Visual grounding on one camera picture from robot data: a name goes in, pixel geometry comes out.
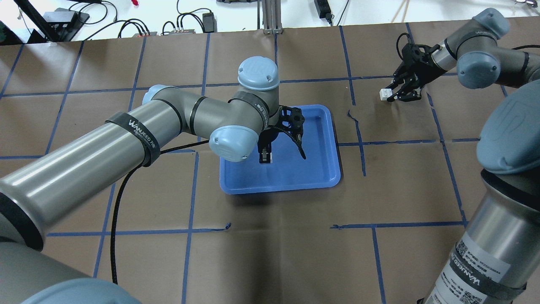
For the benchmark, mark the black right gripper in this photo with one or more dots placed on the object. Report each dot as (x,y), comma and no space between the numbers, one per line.
(427,63)

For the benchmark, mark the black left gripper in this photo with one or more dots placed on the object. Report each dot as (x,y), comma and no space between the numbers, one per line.
(267,138)

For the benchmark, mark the white block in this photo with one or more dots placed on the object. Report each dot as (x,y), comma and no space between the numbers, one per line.
(265,158)
(386,93)

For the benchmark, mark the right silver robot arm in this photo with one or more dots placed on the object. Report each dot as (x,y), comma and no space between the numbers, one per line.
(499,250)

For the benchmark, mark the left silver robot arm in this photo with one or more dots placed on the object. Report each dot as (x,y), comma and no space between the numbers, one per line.
(35,198)

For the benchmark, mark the blue plastic tray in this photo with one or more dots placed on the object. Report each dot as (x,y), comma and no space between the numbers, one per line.
(288,170)

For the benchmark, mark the black power adapter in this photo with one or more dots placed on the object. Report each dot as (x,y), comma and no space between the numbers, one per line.
(209,22)

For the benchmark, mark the black usb hub upper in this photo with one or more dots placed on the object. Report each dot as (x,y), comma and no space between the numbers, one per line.
(181,31)

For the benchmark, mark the black usb hub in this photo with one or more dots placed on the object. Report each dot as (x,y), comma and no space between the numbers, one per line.
(181,31)
(150,34)

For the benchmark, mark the black usb hub lower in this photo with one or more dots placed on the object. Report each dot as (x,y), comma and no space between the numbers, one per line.
(150,34)

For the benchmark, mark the black monitor stand base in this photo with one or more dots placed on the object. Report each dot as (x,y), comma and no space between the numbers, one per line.
(66,23)

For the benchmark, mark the aluminium frame post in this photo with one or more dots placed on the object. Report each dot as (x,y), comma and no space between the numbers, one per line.
(271,17)

